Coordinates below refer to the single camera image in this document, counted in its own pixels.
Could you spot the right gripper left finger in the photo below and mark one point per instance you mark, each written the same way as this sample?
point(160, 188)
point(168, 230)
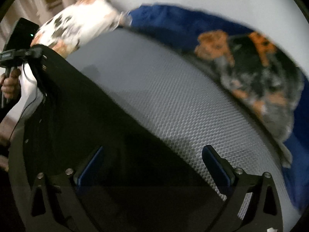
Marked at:
point(55, 202)

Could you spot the person's left hand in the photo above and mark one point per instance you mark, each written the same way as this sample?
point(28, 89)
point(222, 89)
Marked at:
point(9, 84)

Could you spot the black pants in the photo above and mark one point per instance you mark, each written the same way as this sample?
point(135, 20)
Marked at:
point(136, 183)

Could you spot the white floral pillow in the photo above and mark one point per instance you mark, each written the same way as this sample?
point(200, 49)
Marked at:
point(78, 24)

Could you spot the grey mesh mattress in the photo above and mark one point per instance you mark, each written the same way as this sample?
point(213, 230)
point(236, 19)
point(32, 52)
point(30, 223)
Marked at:
point(181, 105)

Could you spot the blue floral blanket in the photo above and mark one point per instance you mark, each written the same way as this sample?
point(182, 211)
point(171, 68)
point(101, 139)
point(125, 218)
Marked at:
point(252, 69)

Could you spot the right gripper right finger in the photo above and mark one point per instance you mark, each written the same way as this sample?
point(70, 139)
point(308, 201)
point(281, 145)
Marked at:
point(252, 202)

